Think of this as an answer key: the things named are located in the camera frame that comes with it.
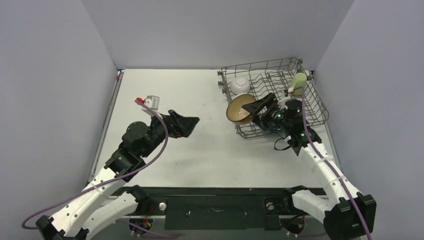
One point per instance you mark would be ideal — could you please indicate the black front mounting rail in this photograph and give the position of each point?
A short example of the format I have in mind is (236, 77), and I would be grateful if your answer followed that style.
(211, 208)

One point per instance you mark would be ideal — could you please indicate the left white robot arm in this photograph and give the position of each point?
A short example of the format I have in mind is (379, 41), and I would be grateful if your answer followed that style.
(86, 215)

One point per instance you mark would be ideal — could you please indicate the green mug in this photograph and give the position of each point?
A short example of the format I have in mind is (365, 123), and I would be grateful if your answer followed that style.
(298, 80)

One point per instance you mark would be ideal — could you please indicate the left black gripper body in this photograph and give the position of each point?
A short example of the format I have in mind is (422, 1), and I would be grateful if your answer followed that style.
(158, 132)

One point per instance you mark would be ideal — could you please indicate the plain white bowl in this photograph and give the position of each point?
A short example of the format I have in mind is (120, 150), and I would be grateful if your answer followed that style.
(240, 85)

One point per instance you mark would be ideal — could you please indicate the blue leaf-shaped plate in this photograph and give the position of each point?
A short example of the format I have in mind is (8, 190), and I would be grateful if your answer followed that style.
(273, 128)

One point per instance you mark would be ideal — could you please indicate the brown black-rimmed bowl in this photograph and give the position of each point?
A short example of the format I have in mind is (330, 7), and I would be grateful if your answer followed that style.
(235, 112)

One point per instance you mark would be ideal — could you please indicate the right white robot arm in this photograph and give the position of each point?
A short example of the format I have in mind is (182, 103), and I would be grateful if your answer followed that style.
(347, 213)

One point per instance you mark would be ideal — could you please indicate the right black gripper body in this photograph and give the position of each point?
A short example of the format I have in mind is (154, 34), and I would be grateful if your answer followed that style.
(267, 110)

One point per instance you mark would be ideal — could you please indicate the grey wire dish rack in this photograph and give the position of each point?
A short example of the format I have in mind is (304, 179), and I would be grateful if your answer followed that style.
(274, 76)

